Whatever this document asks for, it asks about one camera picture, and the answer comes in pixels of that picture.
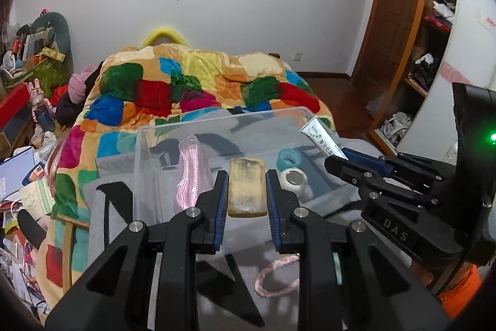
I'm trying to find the yellow pillow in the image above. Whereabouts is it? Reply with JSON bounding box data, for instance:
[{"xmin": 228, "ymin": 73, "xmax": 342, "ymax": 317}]
[{"xmin": 140, "ymin": 26, "xmax": 191, "ymax": 49}]

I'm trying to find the pile of books and papers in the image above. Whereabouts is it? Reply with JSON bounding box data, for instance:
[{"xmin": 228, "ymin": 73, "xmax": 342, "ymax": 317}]
[{"xmin": 0, "ymin": 147, "xmax": 59, "ymax": 316}]

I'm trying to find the person's right forearm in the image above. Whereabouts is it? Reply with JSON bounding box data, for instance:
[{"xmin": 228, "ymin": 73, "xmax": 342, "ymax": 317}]
[{"xmin": 411, "ymin": 259, "xmax": 483, "ymax": 321}]

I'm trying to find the wooden wardrobe shelf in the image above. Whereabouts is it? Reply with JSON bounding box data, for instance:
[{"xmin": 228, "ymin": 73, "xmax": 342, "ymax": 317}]
[{"xmin": 366, "ymin": 0, "xmax": 463, "ymax": 158}]

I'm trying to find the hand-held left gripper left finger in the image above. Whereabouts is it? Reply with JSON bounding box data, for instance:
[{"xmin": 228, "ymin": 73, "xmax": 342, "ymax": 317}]
[{"xmin": 46, "ymin": 170, "xmax": 230, "ymax": 331}]

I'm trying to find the colourful patchwork blanket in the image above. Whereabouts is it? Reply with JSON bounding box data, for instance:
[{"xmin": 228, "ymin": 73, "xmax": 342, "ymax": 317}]
[{"xmin": 46, "ymin": 45, "xmax": 339, "ymax": 301}]

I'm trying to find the teal tape roll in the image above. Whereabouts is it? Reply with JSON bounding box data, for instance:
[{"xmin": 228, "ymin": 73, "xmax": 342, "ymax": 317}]
[{"xmin": 276, "ymin": 149, "xmax": 302, "ymax": 171}]

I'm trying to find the brown wooden door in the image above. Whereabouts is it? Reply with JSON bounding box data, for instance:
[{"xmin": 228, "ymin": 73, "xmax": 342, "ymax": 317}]
[{"xmin": 350, "ymin": 0, "xmax": 424, "ymax": 84}]

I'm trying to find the pink knitted hat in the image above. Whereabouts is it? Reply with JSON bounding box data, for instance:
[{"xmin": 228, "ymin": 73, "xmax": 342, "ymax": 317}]
[{"xmin": 69, "ymin": 69, "xmax": 94, "ymax": 104}]

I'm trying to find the pile of dark clothes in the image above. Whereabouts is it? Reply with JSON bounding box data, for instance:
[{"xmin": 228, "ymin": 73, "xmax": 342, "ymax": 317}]
[{"xmin": 411, "ymin": 52, "xmax": 442, "ymax": 91}]

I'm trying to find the pink white cord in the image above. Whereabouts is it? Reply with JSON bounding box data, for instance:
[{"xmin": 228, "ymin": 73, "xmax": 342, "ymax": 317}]
[{"xmin": 254, "ymin": 254, "xmax": 301, "ymax": 299}]

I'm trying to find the white wardrobe door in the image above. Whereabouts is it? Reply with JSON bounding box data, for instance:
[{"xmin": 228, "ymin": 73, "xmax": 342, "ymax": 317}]
[{"xmin": 402, "ymin": 0, "xmax": 496, "ymax": 163}]

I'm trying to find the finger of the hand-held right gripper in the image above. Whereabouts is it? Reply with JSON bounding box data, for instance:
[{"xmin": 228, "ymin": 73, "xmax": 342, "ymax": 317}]
[
  {"xmin": 324, "ymin": 155, "xmax": 432, "ymax": 202},
  {"xmin": 340, "ymin": 147, "xmax": 446, "ymax": 182}
]

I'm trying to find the pink rabbit toy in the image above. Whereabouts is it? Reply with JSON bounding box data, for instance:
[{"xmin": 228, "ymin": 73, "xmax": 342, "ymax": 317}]
[{"xmin": 27, "ymin": 78, "xmax": 57, "ymax": 132}]

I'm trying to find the white tape roll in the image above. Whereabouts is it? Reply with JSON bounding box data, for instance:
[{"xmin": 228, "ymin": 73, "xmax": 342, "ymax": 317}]
[{"xmin": 279, "ymin": 168, "xmax": 313, "ymax": 200}]

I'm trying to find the tan rectangular block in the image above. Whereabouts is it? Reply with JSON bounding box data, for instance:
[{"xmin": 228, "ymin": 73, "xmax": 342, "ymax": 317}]
[{"xmin": 227, "ymin": 157, "xmax": 269, "ymax": 217}]

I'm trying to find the pink rope packet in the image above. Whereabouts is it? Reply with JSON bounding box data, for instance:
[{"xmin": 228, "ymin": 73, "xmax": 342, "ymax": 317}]
[{"xmin": 174, "ymin": 135, "xmax": 212, "ymax": 214}]

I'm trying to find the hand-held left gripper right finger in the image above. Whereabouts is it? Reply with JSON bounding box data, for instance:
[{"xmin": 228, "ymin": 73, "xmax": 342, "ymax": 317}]
[{"xmin": 265, "ymin": 169, "xmax": 455, "ymax": 331}]

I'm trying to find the white handbag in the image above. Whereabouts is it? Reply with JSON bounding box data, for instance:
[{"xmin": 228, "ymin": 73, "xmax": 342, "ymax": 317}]
[{"xmin": 379, "ymin": 112, "xmax": 414, "ymax": 145}]

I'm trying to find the white ointment tube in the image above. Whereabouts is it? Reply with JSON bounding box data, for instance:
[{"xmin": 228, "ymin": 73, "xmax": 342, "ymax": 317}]
[{"xmin": 299, "ymin": 116, "xmax": 350, "ymax": 160}]

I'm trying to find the grey green plush cushion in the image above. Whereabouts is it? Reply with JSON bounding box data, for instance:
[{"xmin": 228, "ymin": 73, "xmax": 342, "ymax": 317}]
[{"xmin": 28, "ymin": 11, "xmax": 74, "ymax": 58}]

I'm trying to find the clear plastic storage box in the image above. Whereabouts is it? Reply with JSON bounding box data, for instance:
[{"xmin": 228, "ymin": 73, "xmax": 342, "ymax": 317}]
[{"xmin": 133, "ymin": 107, "xmax": 342, "ymax": 267}]

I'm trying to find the red box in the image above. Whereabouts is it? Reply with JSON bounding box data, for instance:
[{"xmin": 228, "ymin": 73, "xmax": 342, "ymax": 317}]
[{"xmin": 0, "ymin": 84, "xmax": 34, "ymax": 131}]

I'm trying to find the green patterned box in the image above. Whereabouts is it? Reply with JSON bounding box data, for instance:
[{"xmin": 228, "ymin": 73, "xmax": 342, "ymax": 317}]
[{"xmin": 34, "ymin": 57, "xmax": 71, "ymax": 99}]

